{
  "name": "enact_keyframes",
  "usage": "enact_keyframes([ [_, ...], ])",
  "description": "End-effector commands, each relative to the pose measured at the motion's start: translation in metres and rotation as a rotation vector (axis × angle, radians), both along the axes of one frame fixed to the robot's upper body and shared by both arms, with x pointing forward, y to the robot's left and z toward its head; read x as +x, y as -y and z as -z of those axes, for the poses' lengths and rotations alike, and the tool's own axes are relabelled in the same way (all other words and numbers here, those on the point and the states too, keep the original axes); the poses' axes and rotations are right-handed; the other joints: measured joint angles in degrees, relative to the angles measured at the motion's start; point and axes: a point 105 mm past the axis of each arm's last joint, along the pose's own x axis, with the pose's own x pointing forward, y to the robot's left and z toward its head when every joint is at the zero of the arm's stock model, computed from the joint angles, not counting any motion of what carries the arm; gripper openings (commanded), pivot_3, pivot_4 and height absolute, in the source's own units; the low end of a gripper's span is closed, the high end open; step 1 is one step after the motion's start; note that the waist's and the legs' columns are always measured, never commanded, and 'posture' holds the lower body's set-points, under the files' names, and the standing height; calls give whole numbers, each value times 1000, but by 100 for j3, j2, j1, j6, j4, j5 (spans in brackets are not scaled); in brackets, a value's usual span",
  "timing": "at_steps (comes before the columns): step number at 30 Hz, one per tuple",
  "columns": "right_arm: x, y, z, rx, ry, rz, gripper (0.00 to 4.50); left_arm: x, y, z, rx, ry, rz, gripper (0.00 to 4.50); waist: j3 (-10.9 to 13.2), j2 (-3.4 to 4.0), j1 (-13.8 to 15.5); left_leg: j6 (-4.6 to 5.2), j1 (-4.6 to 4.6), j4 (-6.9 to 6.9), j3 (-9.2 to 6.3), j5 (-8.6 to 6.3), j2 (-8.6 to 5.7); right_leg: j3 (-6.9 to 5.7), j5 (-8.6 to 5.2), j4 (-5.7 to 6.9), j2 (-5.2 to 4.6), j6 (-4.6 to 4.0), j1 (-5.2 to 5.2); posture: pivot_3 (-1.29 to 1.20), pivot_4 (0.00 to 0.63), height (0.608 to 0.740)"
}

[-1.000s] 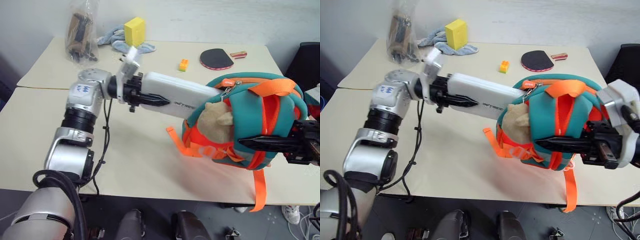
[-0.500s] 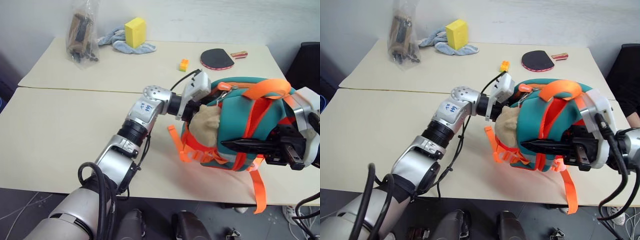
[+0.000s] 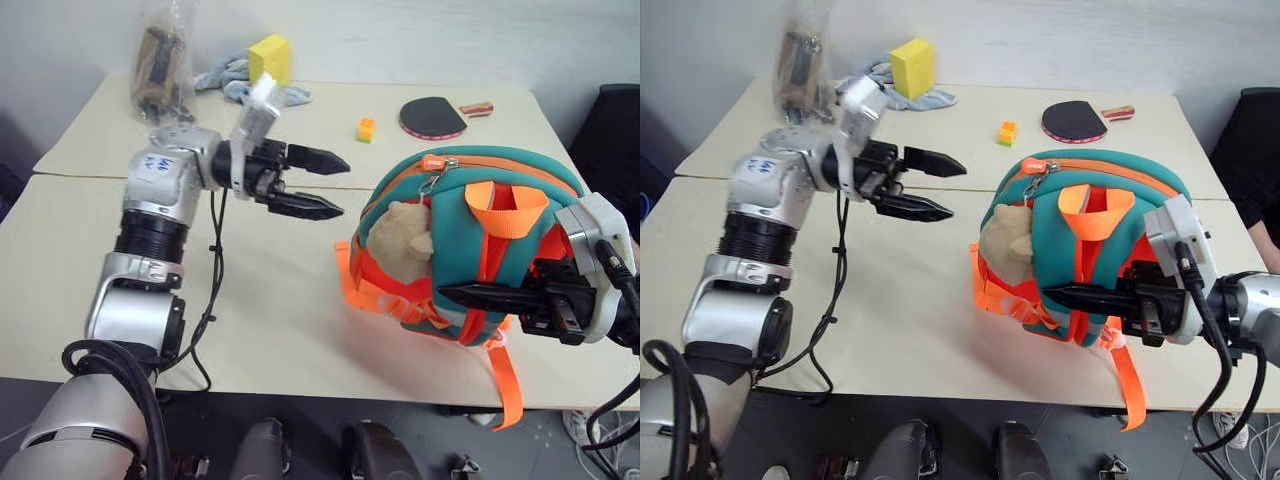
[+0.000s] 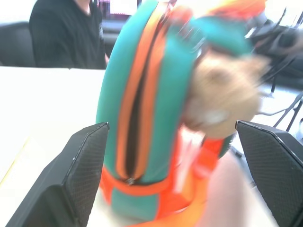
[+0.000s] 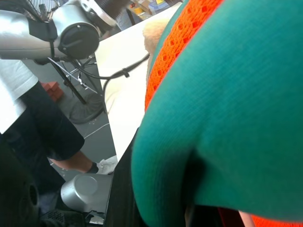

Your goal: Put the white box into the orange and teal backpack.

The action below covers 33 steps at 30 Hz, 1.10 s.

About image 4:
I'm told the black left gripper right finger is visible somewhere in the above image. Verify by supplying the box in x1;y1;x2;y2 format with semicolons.
236;120;303;227

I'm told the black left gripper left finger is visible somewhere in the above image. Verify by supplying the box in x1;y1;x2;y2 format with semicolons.
6;122;110;227

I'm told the beige plush backpack pendant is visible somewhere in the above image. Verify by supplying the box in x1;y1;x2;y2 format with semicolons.
183;51;271;139

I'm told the orange and teal backpack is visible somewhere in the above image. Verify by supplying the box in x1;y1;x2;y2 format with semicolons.
96;0;267;225

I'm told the black chair base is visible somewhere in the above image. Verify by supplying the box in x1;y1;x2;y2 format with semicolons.
259;92;303;132

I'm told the person in black shirt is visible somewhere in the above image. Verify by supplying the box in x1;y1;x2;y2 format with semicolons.
28;0;107;70

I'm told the black office chair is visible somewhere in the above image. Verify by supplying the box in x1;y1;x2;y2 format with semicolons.
0;21;36;67

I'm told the computer monitor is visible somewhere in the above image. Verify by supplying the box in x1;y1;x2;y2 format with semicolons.
98;0;135;20

